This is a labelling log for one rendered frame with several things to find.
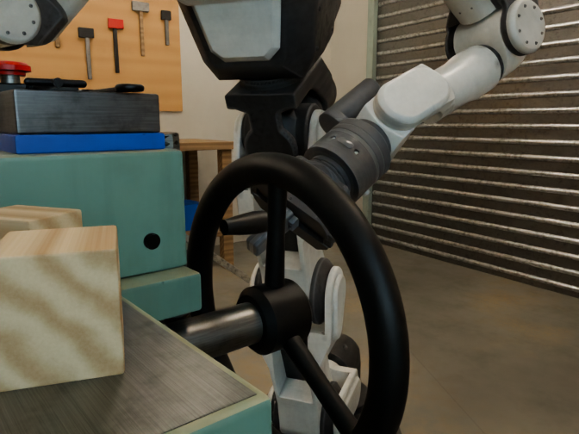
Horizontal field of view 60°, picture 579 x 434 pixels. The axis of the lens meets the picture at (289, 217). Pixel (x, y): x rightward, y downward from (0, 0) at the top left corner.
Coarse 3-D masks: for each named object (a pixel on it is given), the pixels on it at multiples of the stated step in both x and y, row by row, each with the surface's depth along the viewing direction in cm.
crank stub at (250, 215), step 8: (240, 216) 52; (248, 216) 53; (256, 216) 53; (264, 216) 54; (224, 224) 52; (232, 224) 51; (240, 224) 52; (248, 224) 52; (256, 224) 53; (264, 224) 53; (224, 232) 52; (232, 232) 52; (240, 232) 52; (248, 232) 53; (256, 232) 53
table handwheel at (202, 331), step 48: (240, 192) 47; (336, 192) 36; (192, 240) 52; (336, 240) 36; (288, 288) 44; (384, 288) 34; (192, 336) 38; (240, 336) 41; (288, 336) 42; (384, 336) 33; (384, 384) 34; (384, 432) 35
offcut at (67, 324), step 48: (0, 240) 16; (48, 240) 16; (96, 240) 16; (0, 288) 15; (48, 288) 15; (96, 288) 15; (0, 336) 15; (48, 336) 15; (96, 336) 16; (0, 384) 15; (48, 384) 16
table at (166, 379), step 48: (144, 288) 35; (192, 288) 37; (144, 336) 19; (96, 384) 16; (144, 384) 16; (192, 384) 16; (240, 384) 16; (0, 432) 13; (48, 432) 13; (96, 432) 13; (144, 432) 13; (192, 432) 13; (240, 432) 14
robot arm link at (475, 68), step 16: (496, 16) 72; (464, 32) 77; (480, 32) 75; (496, 32) 72; (448, 48) 80; (464, 48) 78; (480, 48) 73; (496, 48) 73; (448, 64) 72; (464, 64) 71; (480, 64) 71; (496, 64) 73; (512, 64) 74; (448, 80) 69; (464, 80) 70; (480, 80) 71; (496, 80) 74; (464, 96) 71
